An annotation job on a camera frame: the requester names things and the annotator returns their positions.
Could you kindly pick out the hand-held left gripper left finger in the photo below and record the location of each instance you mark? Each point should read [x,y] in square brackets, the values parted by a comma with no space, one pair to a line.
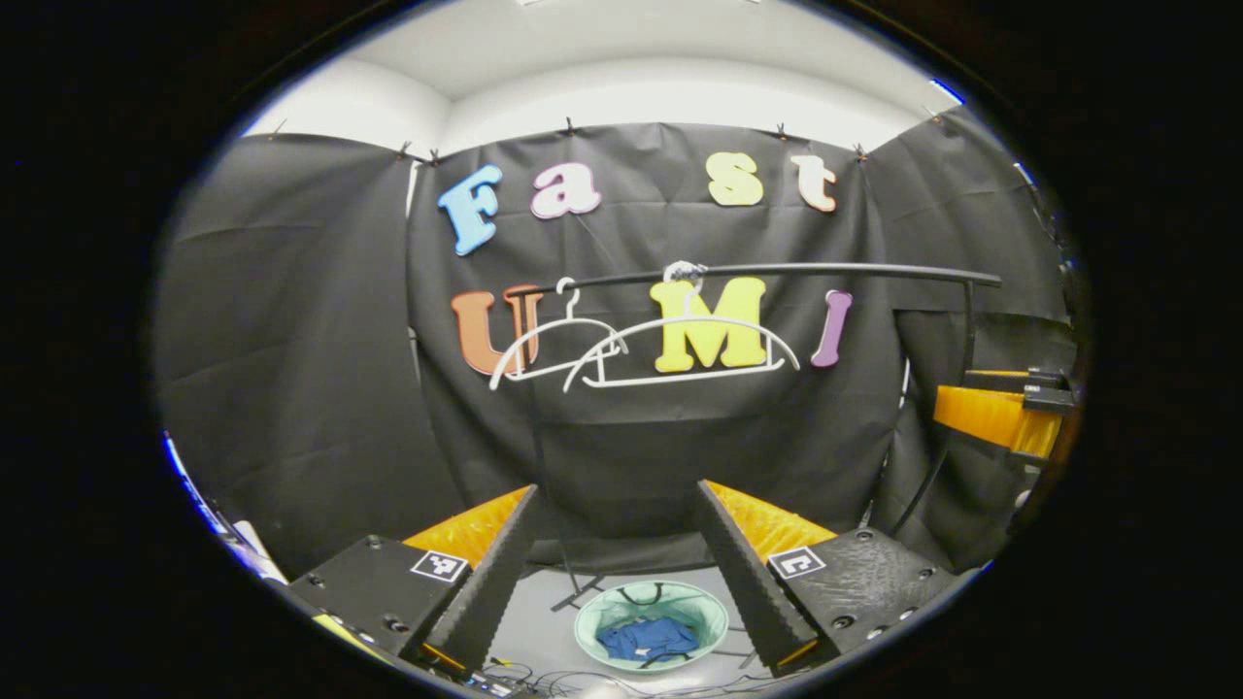
[497,573]

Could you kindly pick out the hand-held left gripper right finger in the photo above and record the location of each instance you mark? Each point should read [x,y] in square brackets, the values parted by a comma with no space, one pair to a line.
[746,573]

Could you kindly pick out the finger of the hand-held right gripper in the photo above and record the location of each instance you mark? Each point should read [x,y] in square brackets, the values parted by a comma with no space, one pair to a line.
[991,417]
[1000,381]

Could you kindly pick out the green mesh laundry hamper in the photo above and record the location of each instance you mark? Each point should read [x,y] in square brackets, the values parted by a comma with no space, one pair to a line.
[607,612]

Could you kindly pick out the blue shirt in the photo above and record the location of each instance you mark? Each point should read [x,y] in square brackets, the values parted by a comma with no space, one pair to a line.
[646,641]

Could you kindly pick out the black clothes rack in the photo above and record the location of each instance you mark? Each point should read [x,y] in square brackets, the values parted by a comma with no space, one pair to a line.
[874,270]

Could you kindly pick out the white plastic hanger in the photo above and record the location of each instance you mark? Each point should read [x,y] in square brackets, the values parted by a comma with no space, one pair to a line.
[621,337]
[571,316]

